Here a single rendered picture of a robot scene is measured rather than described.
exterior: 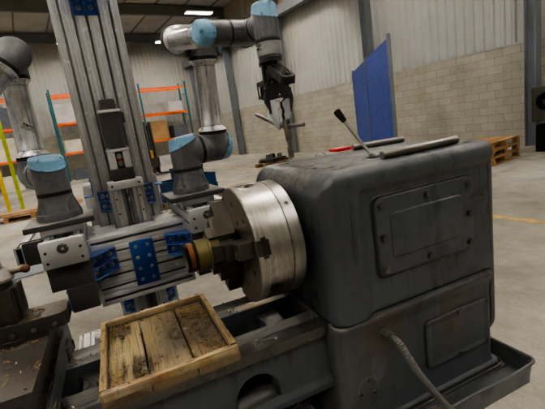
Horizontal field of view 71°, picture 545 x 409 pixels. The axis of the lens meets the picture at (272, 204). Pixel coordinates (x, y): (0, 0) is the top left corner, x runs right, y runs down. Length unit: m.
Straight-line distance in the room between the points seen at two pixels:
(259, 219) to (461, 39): 11.46
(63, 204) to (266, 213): 0.85
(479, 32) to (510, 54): 1.04
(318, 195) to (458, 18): 11.51
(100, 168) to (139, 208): 0.22
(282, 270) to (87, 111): 1.10
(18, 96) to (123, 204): 0.53
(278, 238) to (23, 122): 1.12
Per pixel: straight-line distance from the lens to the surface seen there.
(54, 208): 1.55
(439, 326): 1.24
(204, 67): 1.63
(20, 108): 1.70
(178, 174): 1.60
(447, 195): 1.14
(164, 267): 1.61
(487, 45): 11.82
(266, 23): 1.21
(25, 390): 0.91
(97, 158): 1.73
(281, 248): 0.92
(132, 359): 1.05
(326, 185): 0.89
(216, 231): 1.04
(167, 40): 1.53
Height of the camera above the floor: 1.38
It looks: 12 degrees down
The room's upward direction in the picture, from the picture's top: 8 degrees counter-clockwise
